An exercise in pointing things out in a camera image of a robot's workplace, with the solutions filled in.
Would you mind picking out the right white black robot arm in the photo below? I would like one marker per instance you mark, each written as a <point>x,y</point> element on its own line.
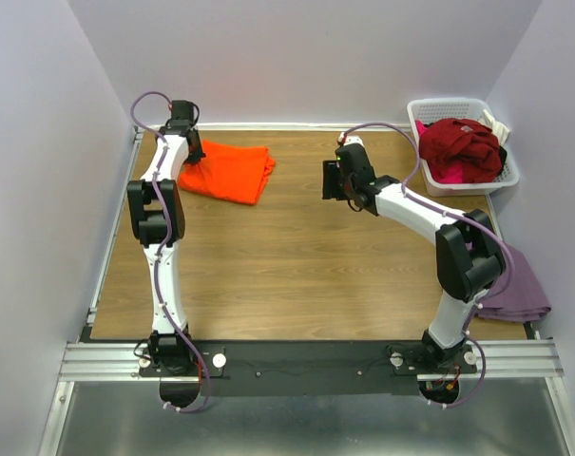
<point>468,257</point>

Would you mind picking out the white garment in basket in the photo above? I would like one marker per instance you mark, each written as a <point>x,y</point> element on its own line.
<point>498,129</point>

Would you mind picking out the dark red shirt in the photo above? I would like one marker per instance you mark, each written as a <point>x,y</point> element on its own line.
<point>467,142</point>

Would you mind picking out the folded purple t shirt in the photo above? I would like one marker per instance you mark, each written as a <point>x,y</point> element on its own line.
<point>523,300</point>

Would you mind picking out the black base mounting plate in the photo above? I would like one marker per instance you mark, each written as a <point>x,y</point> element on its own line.
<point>231,368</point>

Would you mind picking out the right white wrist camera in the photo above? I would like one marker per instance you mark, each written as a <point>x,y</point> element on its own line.
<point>344,140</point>

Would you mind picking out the pink garment in basket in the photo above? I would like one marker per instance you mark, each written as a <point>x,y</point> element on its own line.
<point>453,174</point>

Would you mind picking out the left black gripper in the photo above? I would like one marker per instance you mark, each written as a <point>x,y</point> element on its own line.
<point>195,157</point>

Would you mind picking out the orange t shirt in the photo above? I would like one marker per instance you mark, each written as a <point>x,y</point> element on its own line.
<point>227,172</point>

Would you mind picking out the white plastic laundry basket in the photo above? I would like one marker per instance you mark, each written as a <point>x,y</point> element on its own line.
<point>432,110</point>

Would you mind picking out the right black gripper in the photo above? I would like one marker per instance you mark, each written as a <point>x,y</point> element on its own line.
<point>331,171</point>

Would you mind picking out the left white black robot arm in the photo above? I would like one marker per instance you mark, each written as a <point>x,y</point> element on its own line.
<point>158,223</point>

